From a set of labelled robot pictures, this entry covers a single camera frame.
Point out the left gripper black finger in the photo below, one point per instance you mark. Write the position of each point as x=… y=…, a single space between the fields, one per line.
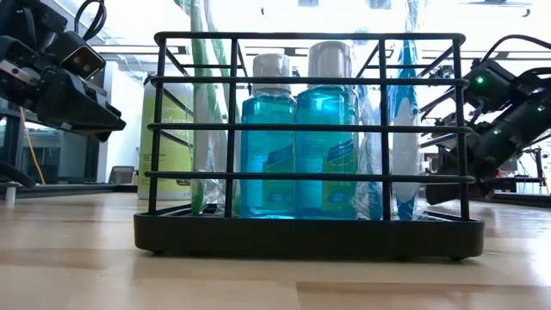
x=101 y=135
x=82 y=107

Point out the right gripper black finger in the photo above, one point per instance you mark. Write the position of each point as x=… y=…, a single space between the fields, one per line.
x=452 y=196

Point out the green disinfectant wipes canister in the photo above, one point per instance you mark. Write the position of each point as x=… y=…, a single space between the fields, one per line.
x=170 y=150

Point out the teal mouthwash bottle white cap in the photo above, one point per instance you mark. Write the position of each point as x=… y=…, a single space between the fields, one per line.
x=268 y=150
x=325 y=150

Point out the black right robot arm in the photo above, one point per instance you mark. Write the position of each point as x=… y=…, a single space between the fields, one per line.
x=512 y=112

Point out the grey chair back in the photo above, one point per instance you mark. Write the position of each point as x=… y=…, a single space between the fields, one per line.
x=121 y=175

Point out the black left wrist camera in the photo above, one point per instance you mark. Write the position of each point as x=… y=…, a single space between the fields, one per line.
x=79 y=56

